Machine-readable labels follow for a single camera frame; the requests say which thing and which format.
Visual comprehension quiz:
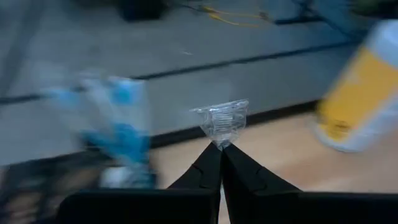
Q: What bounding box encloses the green toothbrush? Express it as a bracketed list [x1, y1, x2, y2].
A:
[189, 98, 249, 151]

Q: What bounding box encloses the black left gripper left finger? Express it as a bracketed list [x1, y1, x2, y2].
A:
[155, 142, 223, 224]

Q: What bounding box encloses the blue white toothbrush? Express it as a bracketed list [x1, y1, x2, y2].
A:
[42, 86, 81, 103]

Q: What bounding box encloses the black floor box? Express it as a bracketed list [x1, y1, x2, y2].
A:
[119, 0, 165, 21]

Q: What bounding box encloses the white wipes canister yellow label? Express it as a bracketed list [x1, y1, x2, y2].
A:
[309, 18, 398, 154]

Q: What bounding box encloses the yellow floor cable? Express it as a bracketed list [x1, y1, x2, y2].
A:
[198, 3, 271, 29]

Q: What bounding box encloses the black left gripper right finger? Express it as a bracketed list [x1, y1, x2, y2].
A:
[223, 143, 312, 224]

